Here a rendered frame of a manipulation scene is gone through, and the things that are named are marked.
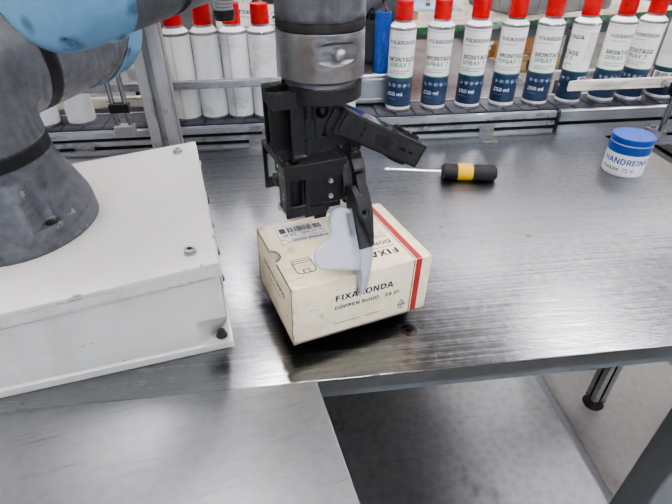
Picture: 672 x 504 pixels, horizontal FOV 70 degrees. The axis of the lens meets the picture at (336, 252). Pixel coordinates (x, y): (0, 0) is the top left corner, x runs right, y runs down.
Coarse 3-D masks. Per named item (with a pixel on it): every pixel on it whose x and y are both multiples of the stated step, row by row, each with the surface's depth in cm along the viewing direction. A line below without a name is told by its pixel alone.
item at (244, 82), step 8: (192, 80) 90; (200, 80) 90; (208, 80) 90; (216, 80) 90; (224, 80) 90; (232, 80) 90; (240, 80) 90; (248, 80) 90; (256, 80) 90; (264, 80) 90; (272, 80) 91; (280, 80) 91; (96, 88) 88; (104, 88) 88; (112, 88) 88; (128, 88) 88; (136, 88) 88; (176, 88) 89; (184, 88) 90; (192, 88) 90; (200, 88) 90; (208, 88) 90; (216, 88) 90
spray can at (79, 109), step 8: (80, 96) 91; (88, 96) 92; (64, 104) 91; (72, 104) 91; (80, 104) 91; (88, 104) 92; (72, 112) 92; (80, 112) 92; (88, 112) 93; (72, 120) 93; (80, 120) 93; (88, 120) 93; (96, 120) 95
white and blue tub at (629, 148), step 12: (612, 132) 86; (624, 132) 85; (636, 132) 85; (648, 132) 85; (612, 144) 86; (624, 144) 84; (636, 144) 83; (648, 144) 83; (612, 156) 86; (624, 156) 85; (636, 156) 84; (648, 156) 84; (612, 168) 87; (624, 168) 86; (636, 168) 85
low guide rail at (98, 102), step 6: (114, 96) 97; (126, 96) 97; (132, 96) 97; (138, 96) 97; (96, 102) 96; (102, 102) 96; (108, 102) 96; (132, 102) 97; (138, 102) 97; (60, 108) 96; (96, 108) 97
